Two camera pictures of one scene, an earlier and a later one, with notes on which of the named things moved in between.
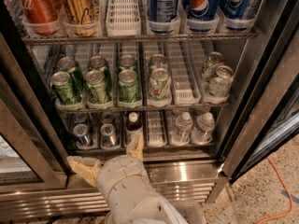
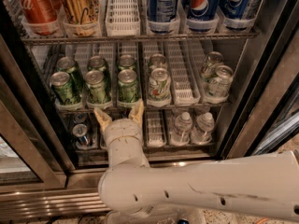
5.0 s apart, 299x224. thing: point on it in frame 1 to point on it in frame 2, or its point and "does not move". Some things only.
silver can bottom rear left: x=80 y=118 does not move
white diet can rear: x=158 y=62 does not move
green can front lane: x=128 y=86 does not move
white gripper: x=120 y=171 to x=121 y=129
